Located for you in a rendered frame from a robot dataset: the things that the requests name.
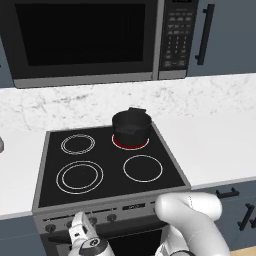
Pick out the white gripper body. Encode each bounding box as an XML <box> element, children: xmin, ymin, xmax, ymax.
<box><xmin>68</xmin><ymin>211</ymin><xmax>98</xmax><ymax>247</ymax></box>

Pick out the black and grey stove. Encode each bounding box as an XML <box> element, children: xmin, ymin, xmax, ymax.
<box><xmin>31</xmin><ymin>122</ymin><xmax>192</xmax><ymax>256</ymax></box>

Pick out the black oven door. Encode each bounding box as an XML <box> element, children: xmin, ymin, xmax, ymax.
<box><xmin>39</xmin><ymin>221</ymin><xmax>170</xmax><ymax>256</ymax></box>

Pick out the blue-grey cupboard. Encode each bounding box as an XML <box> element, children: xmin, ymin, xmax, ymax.
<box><xmin>0</xmin><ymin>35</ymin><xmax>16</xmax><ymax>90</ymax></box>
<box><xmin>0</xmin><ymin>214</ymin><xmax>48</xmax><ymax>256</ymax></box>

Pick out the black cooking pot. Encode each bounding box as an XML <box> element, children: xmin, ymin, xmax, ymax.
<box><xmin>111</xmin><ymin>106</ymin><xmax>153</xmax><ymax>150</ymax></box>

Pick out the blue-grey cupboard door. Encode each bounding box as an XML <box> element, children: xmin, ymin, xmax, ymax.
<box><xmin>218</xmin><ymin>196</ymin><xmax>256</xmax><ymax>251</ymax></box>
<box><xmin>186</xmin><ymin>0</ymin><xmax>256</xmax><ymax>78</ymax></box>

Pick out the blue-grey drawer front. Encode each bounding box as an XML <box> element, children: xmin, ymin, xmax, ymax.
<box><xmin>191</xmin><ymin>179</ymin><xmax>256</xmax><ymax>205</ymax></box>

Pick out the black microwave door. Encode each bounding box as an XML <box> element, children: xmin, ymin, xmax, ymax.
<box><xmin>0</xmin><ymin>0</ymin><xmax>160</xmax><ymax>89</ymax></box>

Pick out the black and silver microwave oven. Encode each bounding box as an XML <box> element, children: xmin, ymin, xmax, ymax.
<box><xmin>0</xmin><ymin>0</ymin><xmax>200</xmax><ymax>90</ymax></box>

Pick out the dark oven door handle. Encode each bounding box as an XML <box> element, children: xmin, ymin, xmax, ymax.
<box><xmin>47</xmin><ymin>222</ymin><xmax>168</xmax><ymax>244</ymax></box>

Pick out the black drawer handle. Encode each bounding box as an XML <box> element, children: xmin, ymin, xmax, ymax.
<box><xmin>215</xmin><ymin>187</ymin><xmax>241</xmax><ymax>200</ymax></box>

